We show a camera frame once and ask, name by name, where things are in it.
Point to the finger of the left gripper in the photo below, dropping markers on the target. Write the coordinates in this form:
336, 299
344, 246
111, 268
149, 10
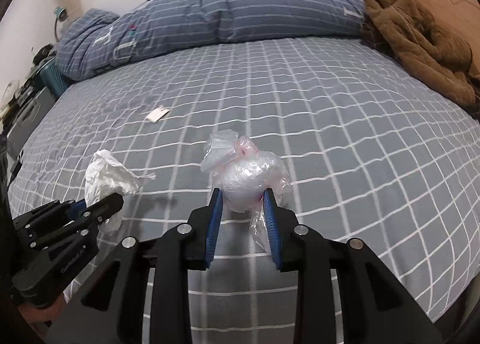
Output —
53, 215
97, 210

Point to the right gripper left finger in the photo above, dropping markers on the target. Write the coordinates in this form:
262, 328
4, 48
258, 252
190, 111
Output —
109, 306

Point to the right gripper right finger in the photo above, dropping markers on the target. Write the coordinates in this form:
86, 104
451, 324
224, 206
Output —
344, 290

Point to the white tissue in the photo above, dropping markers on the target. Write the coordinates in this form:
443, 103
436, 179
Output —
106, 175

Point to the clear plastic bag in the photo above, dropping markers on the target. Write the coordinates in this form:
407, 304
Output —
243, 172

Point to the person's left hand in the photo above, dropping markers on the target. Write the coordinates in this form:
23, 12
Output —
33, 315

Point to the grey suitcase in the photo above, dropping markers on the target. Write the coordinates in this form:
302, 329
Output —
28, 119

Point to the small white paper scrap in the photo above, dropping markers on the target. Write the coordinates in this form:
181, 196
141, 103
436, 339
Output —
157, 114

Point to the clutter on suitcases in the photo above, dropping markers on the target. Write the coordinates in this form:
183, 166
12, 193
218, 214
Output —
14, 87

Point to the teal suitcase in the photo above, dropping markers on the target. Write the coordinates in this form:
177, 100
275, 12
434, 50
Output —
53, 79

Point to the grey checked bed sheet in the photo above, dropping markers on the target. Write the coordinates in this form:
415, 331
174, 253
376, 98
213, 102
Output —
371, 152

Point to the blue striped duvet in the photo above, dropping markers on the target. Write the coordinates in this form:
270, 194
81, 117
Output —
102, 40

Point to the blue desk lamp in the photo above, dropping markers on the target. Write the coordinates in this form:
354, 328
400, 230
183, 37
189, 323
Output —
61, 15

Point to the brown fleece jacket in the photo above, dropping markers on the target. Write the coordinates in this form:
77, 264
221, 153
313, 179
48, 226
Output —
426, 48

